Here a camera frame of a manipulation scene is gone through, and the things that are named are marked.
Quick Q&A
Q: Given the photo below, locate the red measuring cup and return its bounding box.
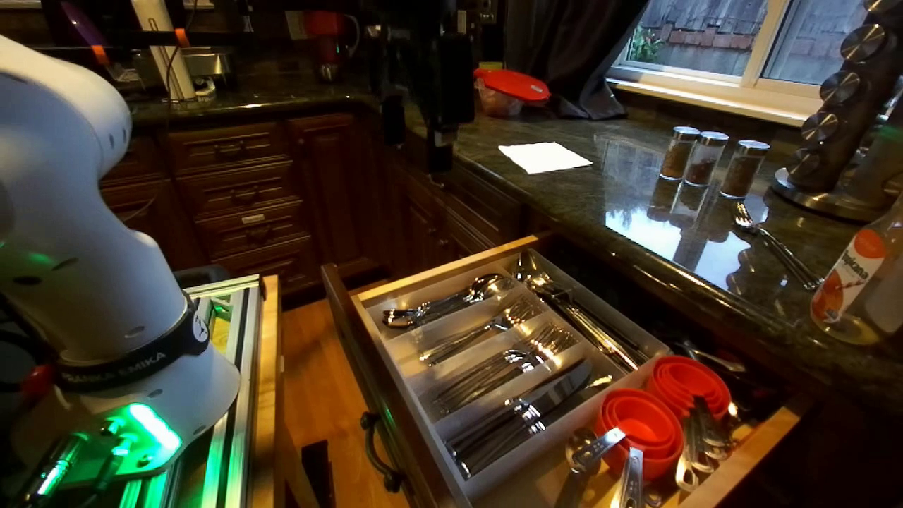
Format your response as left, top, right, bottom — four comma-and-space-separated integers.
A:
592, 388, 689, 484
647, 353, 743, 426

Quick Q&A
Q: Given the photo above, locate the wooden cabinet door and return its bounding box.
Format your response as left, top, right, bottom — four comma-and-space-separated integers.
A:
290, 116, 372, 278

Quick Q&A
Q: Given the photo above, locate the long silver serving utensil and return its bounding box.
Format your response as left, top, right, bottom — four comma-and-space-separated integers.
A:
514, 254, 651, 361
520, 264, 643, 372

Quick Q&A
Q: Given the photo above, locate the steel measuring spoon set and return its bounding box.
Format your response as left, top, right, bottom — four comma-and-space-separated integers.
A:
674, 399, 747, 491

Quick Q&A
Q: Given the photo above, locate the white countertop appliance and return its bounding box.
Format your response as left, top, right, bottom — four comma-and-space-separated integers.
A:
129, 0, 231, 107

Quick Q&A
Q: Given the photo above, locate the glass spice jar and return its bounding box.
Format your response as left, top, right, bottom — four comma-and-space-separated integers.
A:
683, 128, 730, 189
717, 137, 772, 204
658, 125, 703, 185

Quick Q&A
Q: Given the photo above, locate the white window frame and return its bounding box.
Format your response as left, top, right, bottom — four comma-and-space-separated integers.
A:
603, 0, 871, 131

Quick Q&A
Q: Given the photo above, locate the silver table knife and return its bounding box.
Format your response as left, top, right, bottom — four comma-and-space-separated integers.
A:
448, 361, 603, 474
459, 370, 619, 477

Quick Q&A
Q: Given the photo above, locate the long silver spoon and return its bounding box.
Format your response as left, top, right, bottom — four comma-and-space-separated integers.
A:
730, 209, 822, 292

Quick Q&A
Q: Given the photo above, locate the glass container with red lid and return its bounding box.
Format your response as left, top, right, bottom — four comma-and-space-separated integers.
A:
470, 62, 552, 121

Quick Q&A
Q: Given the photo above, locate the dark curtain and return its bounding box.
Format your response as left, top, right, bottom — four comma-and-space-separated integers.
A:
503, 0, 651, 121

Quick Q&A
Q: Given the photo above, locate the silver fork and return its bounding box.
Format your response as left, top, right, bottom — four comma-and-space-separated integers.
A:
427, 330, 579, 418
439, 329, 580, 420
418, 303, 547, 367

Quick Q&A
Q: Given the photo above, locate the wooden kitchen drawer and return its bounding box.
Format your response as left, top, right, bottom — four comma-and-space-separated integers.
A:
318, 234, 809, 508

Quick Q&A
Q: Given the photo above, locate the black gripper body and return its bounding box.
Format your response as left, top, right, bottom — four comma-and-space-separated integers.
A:
418, 28, 479, 137

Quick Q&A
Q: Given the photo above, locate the grey cutlery tray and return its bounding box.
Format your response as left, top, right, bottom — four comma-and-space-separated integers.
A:
350, 247, 676, 502

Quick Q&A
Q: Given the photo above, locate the bottle with orange label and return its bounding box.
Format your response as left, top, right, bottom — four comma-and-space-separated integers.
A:
809, 195, 903, 347

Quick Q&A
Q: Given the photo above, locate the white paper napkin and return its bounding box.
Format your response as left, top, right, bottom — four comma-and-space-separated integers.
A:
496, 140, 595, 178

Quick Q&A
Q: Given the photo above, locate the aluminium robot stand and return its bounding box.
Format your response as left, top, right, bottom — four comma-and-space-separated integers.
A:
122, 271, 284, 508

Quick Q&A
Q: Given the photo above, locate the red kettle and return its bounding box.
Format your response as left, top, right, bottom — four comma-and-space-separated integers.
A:
305, 8, 362, 83

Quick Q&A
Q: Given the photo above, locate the wooden cabinet drawer front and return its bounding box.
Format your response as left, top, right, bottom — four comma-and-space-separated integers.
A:
205, 221, 318, 281
178, 159, 300, 207
166, 121, 290, 168
192, 193, 305, 237

